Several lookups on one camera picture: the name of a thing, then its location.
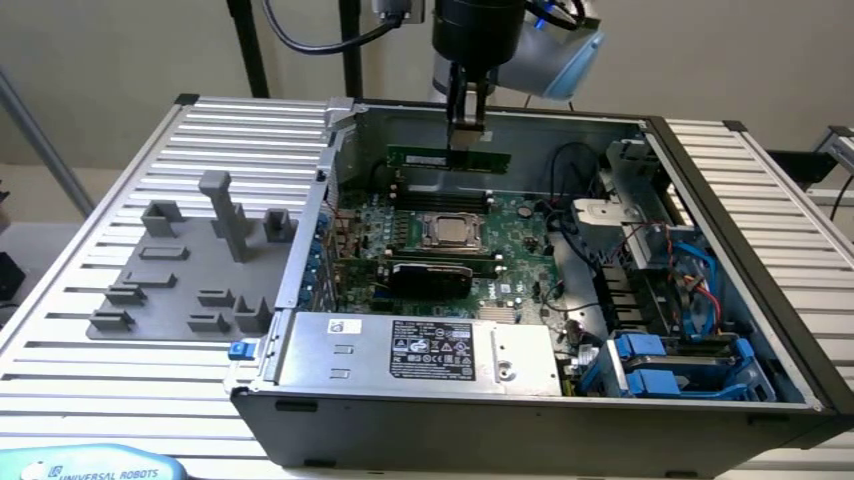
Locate black upright post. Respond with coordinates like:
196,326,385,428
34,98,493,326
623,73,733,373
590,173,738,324
224,0,273,99
338,0,367,99

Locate empty black RAM slots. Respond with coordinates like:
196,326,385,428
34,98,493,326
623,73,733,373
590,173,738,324
391,188,497,212

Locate blue case latch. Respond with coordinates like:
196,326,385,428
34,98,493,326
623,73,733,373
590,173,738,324
226,338,261,362

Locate green motherboard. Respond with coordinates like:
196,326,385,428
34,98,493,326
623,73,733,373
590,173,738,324
313,187,589,324

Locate blue disk bay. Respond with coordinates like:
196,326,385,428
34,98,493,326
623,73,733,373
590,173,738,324
578,330,770,402

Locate silver power supply unit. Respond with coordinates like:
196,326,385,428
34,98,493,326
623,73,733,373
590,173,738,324
274,311,563,397

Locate green RAM stick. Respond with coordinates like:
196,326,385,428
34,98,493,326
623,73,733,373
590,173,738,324
385,143,514,176

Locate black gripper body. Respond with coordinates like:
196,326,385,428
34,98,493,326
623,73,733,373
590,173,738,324
430,0,530,68

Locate grey slanted pole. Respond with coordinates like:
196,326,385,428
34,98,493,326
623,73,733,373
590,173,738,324
0,63,96,219

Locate black open PC case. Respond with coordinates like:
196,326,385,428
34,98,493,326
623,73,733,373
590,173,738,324
228,95,854,470

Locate red wire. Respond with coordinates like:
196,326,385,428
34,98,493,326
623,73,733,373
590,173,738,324
617,223,670,264

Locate black looped wire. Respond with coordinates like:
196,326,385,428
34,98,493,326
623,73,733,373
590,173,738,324
547,141,606,206

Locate blue data wire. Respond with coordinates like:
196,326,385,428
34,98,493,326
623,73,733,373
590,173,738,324
670,238,726,344

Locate blue teach pendant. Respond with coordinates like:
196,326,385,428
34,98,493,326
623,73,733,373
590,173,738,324
0,442,194,480

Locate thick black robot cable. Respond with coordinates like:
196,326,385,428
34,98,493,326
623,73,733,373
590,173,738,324
262,0,406,56

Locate grey parts rack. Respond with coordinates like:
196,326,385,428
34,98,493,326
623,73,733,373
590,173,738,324
86,169,299,342

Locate metal drive cage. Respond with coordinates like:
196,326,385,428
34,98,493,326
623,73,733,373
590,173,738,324
570,138,697,284

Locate silver CPU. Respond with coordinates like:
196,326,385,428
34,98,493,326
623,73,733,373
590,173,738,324
425,213,478,248

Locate black box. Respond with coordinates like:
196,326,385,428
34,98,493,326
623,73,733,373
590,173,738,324
0,251,27,302

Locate black graphics card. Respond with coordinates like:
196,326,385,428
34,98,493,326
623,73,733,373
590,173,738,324
385,259,478,302

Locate CPU socket frame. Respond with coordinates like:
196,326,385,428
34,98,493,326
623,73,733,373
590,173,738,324
398,208,501,257

